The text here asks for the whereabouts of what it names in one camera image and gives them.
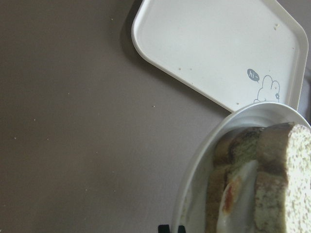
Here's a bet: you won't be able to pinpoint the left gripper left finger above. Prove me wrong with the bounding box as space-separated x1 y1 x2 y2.
157 224 170 233

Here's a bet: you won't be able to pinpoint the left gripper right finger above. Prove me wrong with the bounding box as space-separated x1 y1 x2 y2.
177 225 186 233

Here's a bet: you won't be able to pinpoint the white round plate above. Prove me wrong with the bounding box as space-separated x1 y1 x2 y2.
170 102 310 233

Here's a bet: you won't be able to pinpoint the bread slice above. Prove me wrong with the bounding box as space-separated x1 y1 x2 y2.
205 127 264 233
254 123 311 233

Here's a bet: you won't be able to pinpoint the cream rabbit tray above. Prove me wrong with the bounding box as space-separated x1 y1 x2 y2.
131 0 309 112

